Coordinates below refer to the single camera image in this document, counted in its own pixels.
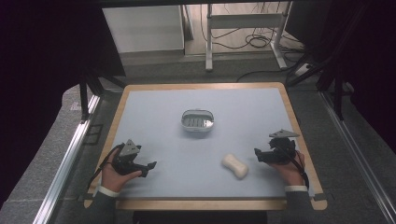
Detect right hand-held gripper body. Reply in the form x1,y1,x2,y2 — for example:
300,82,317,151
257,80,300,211
257,128,301,165

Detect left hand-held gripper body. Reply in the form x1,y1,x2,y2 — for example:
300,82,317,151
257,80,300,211
111,138,149,176

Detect white soap bar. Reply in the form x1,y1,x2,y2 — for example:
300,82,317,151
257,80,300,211
221,153,249,180

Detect person's left hand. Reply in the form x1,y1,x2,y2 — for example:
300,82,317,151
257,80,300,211
101,147,143,194

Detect person's right hand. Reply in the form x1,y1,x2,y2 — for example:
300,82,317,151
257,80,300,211
269,150,306,187

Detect light blue table mat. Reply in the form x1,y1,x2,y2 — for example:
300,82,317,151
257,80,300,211
109,87,316,199

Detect black tripod stand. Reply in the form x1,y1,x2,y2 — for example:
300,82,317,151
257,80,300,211
78,69,127,120

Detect black curtain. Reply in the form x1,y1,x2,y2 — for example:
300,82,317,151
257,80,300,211
284,0,396,155
0,0,126,208

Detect white cabinet panel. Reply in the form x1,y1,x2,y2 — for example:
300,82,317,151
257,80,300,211
102,5,186,54

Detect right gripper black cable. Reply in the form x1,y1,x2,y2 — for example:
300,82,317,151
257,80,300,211
276,146,310,189

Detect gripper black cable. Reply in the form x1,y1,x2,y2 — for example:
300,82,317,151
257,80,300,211
87,143,125,191
276,146,310,189

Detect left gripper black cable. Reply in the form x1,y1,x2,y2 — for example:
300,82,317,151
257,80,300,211
87,143,125,191

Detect aluminium rail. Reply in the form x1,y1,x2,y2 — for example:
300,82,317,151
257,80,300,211
319,91,396,224
32,94,102,224

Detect black floor cables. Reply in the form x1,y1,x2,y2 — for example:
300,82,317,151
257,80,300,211
199,3,307,83

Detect white metal desk frame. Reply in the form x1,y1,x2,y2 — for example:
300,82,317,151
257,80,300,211
205,2,293,73

